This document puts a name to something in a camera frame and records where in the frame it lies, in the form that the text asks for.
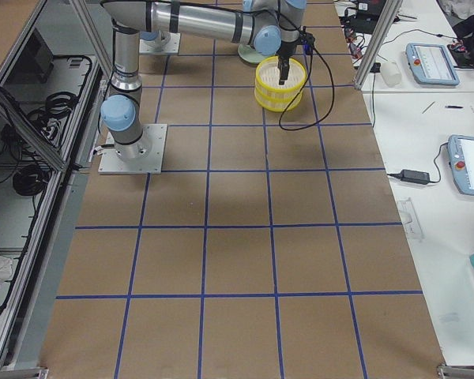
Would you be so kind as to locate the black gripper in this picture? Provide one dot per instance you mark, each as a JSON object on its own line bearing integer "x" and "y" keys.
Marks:
{"x": 287, "y": 50}

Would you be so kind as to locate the yellow steamer layer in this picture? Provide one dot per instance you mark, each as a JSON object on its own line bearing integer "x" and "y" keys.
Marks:
{"x": 267, "y": 75}
{"x": 277, "y": 101}

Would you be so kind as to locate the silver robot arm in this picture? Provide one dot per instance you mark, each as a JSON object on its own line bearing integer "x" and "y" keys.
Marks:
{"x": 270, "y": 27}
{"x": 156, "y": 38}

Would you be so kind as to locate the light green plate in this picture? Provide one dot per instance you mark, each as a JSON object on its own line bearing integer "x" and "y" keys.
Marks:
{"x": 249, "y": 55}

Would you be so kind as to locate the white paper roll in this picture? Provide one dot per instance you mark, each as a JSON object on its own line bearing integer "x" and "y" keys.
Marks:
{"x": 391, "y": 73}

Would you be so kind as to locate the far blue teach pendant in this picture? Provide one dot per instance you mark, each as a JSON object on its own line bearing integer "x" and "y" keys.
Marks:
{"x": 430, "y": 64}

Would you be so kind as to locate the blue teach pendant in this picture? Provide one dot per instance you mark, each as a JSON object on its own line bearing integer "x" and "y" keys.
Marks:
{"x": 461, "y": 158}
{"x": 430, "y": 64}

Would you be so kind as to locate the small black adapter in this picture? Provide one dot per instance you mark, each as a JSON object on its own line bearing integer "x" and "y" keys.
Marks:
{"x": 415, "y": 177}

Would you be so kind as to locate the near blue teach pendant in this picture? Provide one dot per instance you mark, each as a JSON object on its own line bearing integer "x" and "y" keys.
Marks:
{"x": 461, "y": 158}

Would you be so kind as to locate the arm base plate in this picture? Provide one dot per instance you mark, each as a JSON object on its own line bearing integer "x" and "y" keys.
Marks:
{"x": 168, "y": 49}
{"x": 144, "y": 156}

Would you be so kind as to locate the aluminium frame post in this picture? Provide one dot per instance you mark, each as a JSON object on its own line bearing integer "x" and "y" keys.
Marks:
{"x": 388, "y": 13}

